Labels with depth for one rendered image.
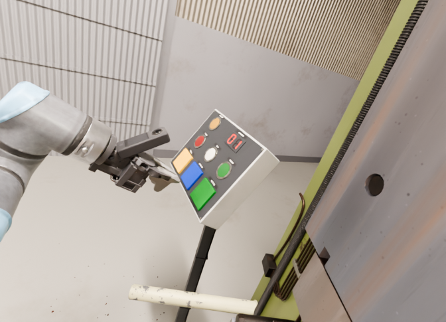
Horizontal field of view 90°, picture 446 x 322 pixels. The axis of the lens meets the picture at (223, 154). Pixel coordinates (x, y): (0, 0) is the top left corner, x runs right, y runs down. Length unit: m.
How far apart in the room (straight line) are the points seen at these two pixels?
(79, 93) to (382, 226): 2.54
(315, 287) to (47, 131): 0.49
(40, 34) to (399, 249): 2.56
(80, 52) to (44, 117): 2.08
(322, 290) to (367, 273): 0.09
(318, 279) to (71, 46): 2.46
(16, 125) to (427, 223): 0.55
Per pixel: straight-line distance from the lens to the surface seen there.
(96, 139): 0.49
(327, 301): 0.38
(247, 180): 0.63
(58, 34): 2.55
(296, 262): 0.71
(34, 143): 0.50
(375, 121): 0.35
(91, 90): 2.60
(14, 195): 0.47
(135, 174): 0.55
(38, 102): 0.48
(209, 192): 0.66
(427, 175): 0.29
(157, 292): 0.89
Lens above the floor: 1.39
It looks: 23 degrees down
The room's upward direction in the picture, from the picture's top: 17 degrees clockwise
